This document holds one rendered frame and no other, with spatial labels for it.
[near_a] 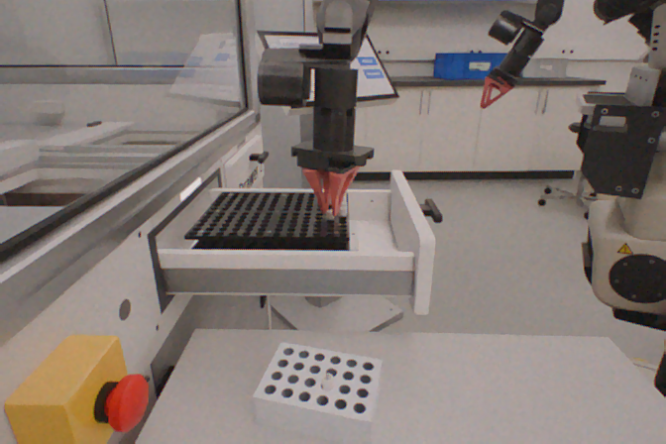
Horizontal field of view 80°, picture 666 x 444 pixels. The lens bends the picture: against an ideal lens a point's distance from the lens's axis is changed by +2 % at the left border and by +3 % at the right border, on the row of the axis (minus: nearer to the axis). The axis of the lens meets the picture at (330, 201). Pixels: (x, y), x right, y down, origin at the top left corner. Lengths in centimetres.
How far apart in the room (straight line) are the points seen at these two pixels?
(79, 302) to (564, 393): 52
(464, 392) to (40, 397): 41
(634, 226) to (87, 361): 87
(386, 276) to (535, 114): 349
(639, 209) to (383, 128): 281
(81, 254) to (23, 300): 7
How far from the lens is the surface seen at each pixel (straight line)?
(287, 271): 50
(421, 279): 50
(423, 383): 53
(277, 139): 220
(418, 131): 361
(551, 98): 400
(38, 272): 37
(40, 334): 38
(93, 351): 38
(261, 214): 60
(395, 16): 420
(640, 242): 94
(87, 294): 42
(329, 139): 52
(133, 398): 36
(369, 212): 73
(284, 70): 52
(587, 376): 61
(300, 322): 178
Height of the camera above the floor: 113
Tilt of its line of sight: 21 degrees down
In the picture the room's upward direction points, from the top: straight up
